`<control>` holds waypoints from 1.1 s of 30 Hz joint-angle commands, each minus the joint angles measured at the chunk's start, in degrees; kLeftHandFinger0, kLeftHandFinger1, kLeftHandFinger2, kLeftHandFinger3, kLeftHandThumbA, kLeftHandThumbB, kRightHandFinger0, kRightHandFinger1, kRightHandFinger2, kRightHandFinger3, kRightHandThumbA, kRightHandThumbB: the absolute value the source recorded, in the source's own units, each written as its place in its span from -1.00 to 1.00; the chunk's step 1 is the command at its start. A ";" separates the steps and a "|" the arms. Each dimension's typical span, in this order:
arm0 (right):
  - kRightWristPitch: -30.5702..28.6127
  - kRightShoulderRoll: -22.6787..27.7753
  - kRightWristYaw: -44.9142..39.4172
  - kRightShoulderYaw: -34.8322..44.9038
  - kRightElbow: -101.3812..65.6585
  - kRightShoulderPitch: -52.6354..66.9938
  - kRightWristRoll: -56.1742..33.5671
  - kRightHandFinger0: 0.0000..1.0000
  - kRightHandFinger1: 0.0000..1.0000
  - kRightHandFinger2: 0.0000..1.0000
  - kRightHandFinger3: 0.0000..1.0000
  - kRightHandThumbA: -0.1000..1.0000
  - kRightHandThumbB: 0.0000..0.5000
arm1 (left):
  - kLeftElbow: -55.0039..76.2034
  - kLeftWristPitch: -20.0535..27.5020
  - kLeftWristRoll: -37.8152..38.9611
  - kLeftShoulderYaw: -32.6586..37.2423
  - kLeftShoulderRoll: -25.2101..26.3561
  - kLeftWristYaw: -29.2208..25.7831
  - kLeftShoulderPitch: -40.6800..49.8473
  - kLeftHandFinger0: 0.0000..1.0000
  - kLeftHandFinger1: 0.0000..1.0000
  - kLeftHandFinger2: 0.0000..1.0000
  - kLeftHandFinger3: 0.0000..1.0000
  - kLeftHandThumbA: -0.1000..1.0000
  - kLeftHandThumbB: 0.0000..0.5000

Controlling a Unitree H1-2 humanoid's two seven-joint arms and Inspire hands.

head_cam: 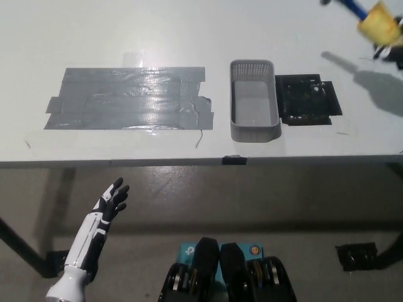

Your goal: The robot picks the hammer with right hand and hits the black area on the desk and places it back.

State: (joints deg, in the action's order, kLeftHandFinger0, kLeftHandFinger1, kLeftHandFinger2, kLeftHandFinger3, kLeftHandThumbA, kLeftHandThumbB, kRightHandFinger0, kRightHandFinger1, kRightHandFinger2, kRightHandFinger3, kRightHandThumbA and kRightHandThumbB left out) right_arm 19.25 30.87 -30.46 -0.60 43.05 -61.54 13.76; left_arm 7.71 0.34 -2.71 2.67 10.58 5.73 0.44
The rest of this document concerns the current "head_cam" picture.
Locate white and black left hand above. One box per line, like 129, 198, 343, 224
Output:
64, 177, 130, 273

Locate white and black right hand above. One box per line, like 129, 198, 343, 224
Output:
373, 15, 403, 70

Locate blue hammer with yellow wrap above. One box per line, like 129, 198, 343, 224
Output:
319, 0, 401, 47

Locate black robot torso blocks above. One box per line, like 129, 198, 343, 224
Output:
159, 237, 297, 302

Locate black diagonal table leg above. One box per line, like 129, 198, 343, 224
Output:
0, 216, 53, 279

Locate teal router box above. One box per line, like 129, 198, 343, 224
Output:
179, 242, 265, 284

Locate black tape patch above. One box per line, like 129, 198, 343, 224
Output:
275, 74, 343, 126

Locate grey perforated plastic basket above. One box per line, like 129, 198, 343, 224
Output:
229, 59, 282, 142

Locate grey duct tape patch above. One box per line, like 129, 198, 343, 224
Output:
43, 65, 215, 130

